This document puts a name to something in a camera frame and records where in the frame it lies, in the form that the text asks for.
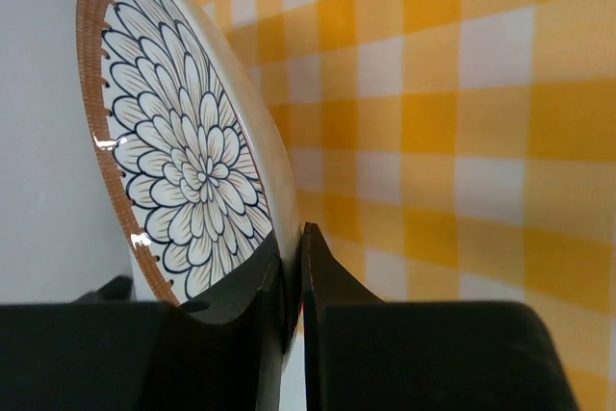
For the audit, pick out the yellow white checkered cloth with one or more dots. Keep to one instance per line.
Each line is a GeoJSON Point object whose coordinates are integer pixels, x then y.
{"type": "Point", "coordinates": [454, 149]}

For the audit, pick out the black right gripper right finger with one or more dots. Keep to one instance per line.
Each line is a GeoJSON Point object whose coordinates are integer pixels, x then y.
{"type": "Point", "coordinates": [333, 303]}

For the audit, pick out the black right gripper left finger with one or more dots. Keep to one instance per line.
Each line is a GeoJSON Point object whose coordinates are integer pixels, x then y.
{"type": "Point", "coordinates": [223, 349]}

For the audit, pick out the patterned ceramic bowl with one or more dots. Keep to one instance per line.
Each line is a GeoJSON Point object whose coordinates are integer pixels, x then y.
{"type": "Point", "coordinates": [191, 158]}

